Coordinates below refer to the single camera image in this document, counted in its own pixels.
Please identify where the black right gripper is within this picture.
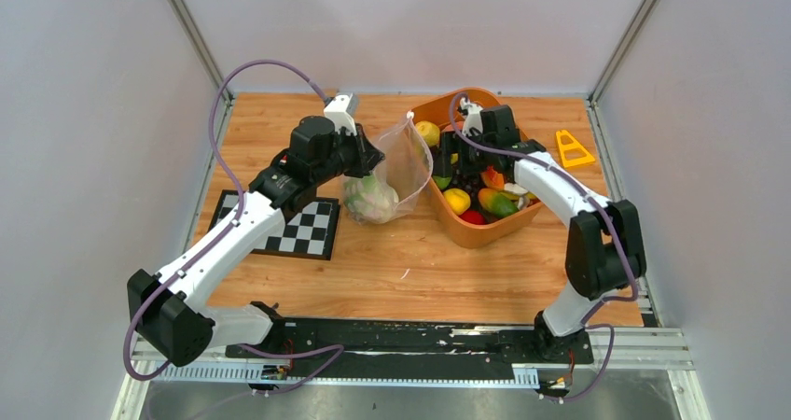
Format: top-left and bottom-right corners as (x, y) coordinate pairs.
(430, 130), (496, 178)

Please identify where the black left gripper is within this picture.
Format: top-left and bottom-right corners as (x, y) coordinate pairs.
(312, 122), (385, 186)

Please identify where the clear zip top bag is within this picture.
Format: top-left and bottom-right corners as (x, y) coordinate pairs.
(371, 113), (433, 222)

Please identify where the green toy lettuce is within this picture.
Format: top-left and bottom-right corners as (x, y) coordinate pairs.
(341, 175), (400, 224)

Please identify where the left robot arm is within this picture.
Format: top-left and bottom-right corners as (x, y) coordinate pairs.
(127, 116), (385, 367)

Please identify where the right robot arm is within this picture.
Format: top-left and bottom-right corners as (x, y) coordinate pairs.
(434, 93), (646, 362)

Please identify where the red toy pepper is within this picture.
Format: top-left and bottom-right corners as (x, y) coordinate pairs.
(480, 166), (507, 191)

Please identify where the toy mango green orange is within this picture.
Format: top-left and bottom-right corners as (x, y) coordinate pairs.
(478, 188), (520, 219)

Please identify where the white toy garlic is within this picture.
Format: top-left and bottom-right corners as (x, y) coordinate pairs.
(501, 183), (532, 210)

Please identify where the yellow toy lemon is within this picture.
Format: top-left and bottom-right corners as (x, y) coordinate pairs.
(443, 188), (471, 217)

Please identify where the yellow triangular toy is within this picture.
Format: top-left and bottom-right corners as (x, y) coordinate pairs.
(555, 129), (597, 170)

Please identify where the red toy tomato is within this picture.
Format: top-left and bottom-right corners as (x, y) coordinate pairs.
(459, 209), (489, 225)

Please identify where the black white checkerboard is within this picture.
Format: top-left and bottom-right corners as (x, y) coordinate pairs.
(206, 189), (341, 261)

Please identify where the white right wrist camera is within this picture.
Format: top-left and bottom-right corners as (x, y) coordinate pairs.
(459, 98), (483, 136)

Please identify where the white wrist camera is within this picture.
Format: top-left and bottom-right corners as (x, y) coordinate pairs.
(324, 93), (359, 136)
(459, 98), (483, 136)

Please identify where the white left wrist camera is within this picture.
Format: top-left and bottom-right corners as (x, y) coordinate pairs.
(324, 93), (359, 136)

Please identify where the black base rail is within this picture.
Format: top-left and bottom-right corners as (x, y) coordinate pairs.
(225, 316), (593, 381)

